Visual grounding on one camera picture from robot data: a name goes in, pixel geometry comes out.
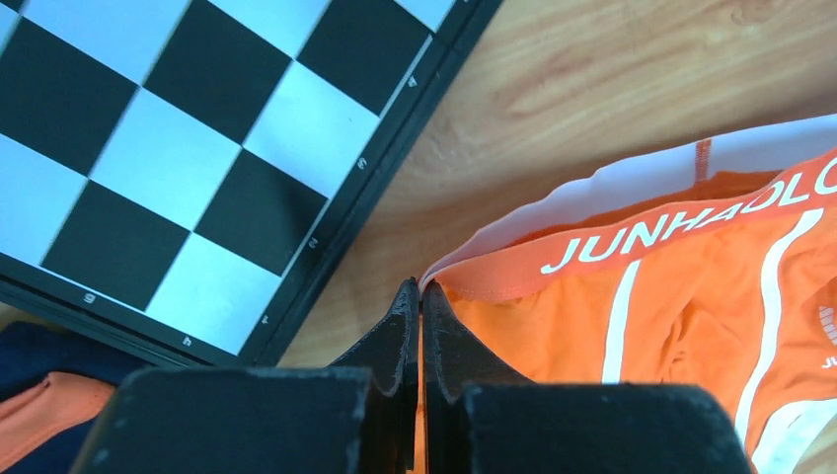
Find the black white checkerboard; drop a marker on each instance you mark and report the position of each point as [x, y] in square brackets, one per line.
[179, 179]

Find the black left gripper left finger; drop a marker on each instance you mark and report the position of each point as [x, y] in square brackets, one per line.
[355, 415]

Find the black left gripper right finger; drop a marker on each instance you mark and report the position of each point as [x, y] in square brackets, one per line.
[483, 416]

